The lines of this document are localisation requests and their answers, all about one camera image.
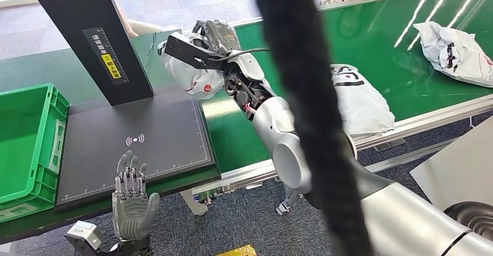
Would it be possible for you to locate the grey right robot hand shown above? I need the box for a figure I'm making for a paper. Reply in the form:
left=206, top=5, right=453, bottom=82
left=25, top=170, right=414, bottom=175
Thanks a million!
left=192, top=18, right=266, bottom=81

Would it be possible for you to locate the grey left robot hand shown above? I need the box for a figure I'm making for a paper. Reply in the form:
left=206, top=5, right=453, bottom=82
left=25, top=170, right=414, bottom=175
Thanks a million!
left=112, top=150, right=161, bottom=243

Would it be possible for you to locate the black inbound scanner machine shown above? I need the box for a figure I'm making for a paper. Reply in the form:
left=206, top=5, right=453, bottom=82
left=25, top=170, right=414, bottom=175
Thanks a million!
left=21, top=0, right=217, bottom=212

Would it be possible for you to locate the green conveyor belt machine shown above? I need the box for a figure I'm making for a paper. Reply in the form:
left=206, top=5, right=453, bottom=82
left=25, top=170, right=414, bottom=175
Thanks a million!
left=184, top=0, right=493, bottom=217

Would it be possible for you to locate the green plastic delivery crate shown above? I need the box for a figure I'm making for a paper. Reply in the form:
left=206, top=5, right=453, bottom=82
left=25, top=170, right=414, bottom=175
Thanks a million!
left=0, top=83, right=72, bottom=224

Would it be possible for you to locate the white black-print poly mailer package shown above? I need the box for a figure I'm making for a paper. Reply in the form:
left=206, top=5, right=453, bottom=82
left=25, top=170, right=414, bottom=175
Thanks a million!
left=330, top=63, right=396, bottom=136

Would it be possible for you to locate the white red-print poly mailer package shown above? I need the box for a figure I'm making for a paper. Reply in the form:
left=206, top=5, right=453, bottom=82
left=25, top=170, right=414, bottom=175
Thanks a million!
left=413, top=21, right=493, bottom=88

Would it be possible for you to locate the standing person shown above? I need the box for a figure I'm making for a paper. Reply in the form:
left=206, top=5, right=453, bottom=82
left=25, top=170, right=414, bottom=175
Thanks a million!
left=109, top=0, right=170, bottom=38

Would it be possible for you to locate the yellow floor marker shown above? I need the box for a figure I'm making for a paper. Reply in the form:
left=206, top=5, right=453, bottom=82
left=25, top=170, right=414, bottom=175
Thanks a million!
left=215, top=244, right=258, bottom=256

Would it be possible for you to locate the grey flat panel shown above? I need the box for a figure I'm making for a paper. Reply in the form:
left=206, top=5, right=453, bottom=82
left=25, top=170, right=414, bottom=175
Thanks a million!
left=409, top=116, right=493, bottom=212

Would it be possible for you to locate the black round stool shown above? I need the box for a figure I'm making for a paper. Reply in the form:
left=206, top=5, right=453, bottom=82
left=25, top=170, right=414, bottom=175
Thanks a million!
left=444, top=201, right=493, bottom=243

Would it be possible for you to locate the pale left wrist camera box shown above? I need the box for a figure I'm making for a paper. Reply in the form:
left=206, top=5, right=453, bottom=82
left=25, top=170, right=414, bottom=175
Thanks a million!
left=63, top=220, right=104, bottom=256

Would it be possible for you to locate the black fuzzy cable sleeve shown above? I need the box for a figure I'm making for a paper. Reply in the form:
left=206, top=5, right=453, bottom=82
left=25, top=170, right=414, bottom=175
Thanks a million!
left=246, top=0, right=376, bottom=256

